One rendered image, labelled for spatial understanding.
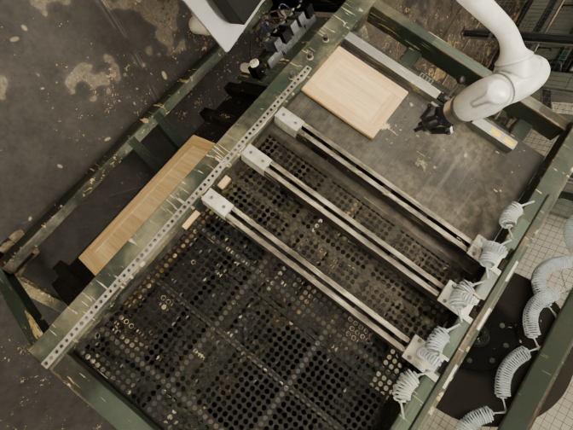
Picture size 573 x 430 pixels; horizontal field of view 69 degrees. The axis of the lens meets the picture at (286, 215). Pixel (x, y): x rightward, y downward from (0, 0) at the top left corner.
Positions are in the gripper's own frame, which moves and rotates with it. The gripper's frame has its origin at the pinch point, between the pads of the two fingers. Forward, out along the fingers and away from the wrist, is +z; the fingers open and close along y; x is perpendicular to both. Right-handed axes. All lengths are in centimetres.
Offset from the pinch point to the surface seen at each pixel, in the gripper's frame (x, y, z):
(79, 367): 151, 3, 28
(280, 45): 6, 64, 50
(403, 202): 12.0, -24.2, 23.9
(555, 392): 9, -129, 16
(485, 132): -44, -25, 30
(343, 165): 21.2, 3.4, 32.5
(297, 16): -9, 71, 50
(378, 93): -18, 19, 44
